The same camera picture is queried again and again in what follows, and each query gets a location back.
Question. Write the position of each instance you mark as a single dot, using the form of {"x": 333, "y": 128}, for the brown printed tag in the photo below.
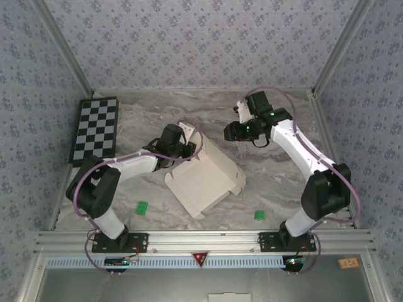
{"x": 348, "y": 263}

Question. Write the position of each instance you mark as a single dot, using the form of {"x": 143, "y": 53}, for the green toy brick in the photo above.
{"x": 259, "y": 215}
{"x": 142, "y": 208}

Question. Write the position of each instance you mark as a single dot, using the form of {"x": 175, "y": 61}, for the red triangle sign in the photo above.
{"x": 200, "y": 257}

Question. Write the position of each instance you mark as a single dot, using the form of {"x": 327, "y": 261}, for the black grey checkerboard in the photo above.
{"x": 94, "y": 132}

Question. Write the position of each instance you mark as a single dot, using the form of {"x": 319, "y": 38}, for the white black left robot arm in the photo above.
{"x": 132, "y": 163}

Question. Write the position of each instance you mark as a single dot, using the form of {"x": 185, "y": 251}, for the white lavender paper box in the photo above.
{"x": 201, "y": 185}

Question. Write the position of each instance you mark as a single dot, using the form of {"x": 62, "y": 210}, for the aluminium frame post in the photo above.
{"x": 341, "y": 47}
{"x": 64, "y": 47}

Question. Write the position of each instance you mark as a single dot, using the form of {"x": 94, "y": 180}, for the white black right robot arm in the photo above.
{"x": 302, "y": 148}

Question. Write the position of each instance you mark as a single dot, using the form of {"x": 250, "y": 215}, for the long aluminium base rail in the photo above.
{"x": 201, "y": 240}

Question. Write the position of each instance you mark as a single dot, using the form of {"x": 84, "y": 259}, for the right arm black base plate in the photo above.
{"x": 267, "y": 243}

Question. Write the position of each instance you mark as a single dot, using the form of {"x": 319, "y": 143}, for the aluminium side rail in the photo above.
{"x": 329, "y": 141}
{"x": 56, "y": 217}

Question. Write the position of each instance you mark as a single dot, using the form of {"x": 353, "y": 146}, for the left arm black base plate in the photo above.
{"x": 138, "y": 243}

